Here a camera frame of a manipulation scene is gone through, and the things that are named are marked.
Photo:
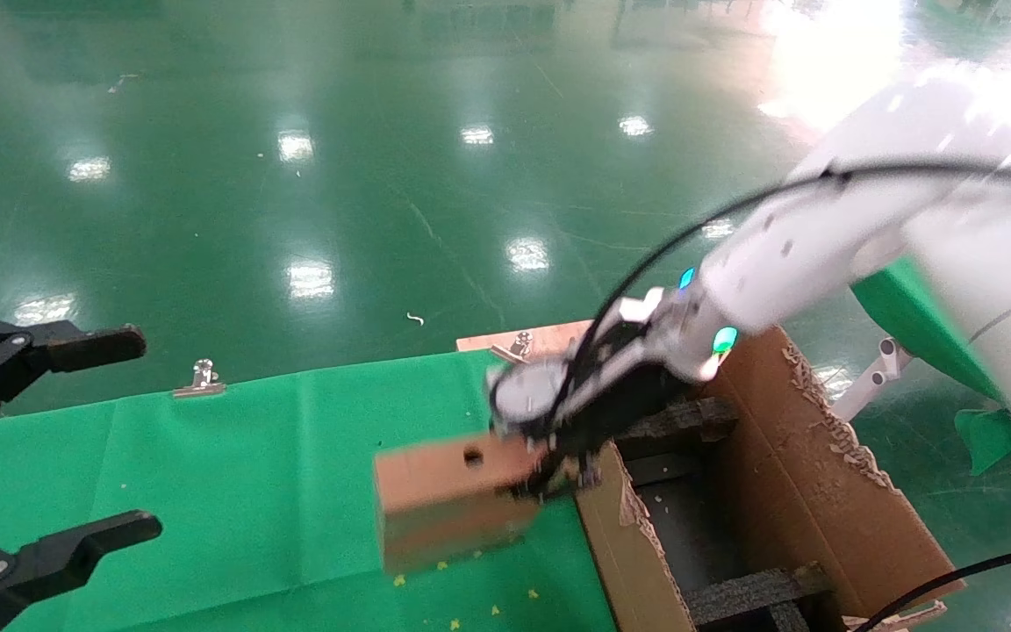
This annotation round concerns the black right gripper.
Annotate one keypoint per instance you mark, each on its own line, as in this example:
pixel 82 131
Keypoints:
pixel 620 404

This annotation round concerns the small brown cardboard box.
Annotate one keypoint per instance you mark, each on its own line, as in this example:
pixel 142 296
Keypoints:
pixel 444 509

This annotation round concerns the large open cardboard carton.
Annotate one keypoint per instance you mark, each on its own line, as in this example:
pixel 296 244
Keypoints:
pixel 821 491

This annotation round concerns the silver metal clamp clip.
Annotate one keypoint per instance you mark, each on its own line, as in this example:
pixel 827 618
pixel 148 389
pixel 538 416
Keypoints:
pixel 200 379
pixel 516 347

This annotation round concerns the black foam insert block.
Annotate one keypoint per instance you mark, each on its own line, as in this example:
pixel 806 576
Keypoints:
pixel 690 417

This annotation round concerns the large green tablecloth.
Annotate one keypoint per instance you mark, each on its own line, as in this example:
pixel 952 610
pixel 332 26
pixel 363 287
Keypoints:
pixel 251 491

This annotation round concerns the black foam insert bar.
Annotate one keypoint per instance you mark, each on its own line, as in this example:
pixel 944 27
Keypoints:
pixel 751 597

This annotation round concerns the white side table leg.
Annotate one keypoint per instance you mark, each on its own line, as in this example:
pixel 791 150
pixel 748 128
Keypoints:
pixel 870 379

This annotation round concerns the green cloth on side table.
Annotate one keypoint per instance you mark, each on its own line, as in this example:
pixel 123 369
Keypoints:
pixel 918 333

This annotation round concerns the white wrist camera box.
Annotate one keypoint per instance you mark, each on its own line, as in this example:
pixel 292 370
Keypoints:
pixel 527 395

